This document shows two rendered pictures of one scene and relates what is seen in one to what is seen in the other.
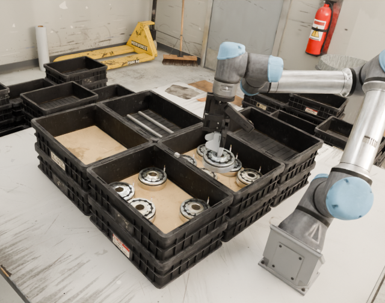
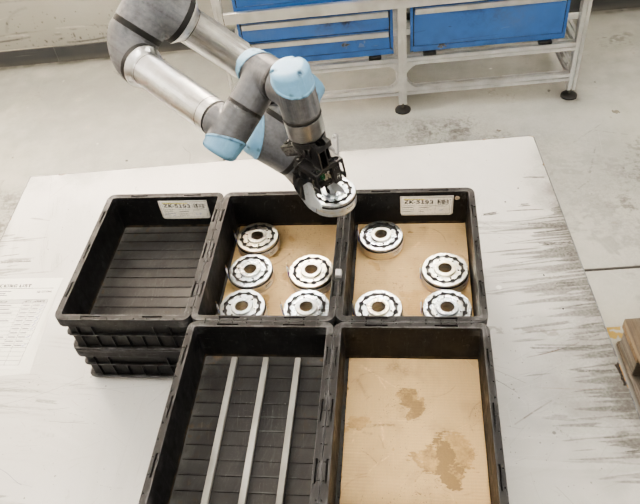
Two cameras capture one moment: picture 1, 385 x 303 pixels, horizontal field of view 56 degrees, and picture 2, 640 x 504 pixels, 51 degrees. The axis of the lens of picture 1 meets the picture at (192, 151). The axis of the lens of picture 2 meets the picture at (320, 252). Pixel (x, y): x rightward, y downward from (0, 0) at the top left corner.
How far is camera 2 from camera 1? 1.85 m
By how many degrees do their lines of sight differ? 86
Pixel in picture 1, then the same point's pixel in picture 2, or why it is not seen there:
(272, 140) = (105, 288)
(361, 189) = not seen: hidden behind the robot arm
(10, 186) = not seen: outside the picture
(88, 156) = (427, 432)
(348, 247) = (237, 185)
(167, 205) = (398, 272)
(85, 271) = (526, 318)
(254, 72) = not seen: hidden behind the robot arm
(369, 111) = (224, 32)
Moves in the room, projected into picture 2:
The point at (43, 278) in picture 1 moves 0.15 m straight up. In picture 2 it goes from (579, 338) to (591, 295)
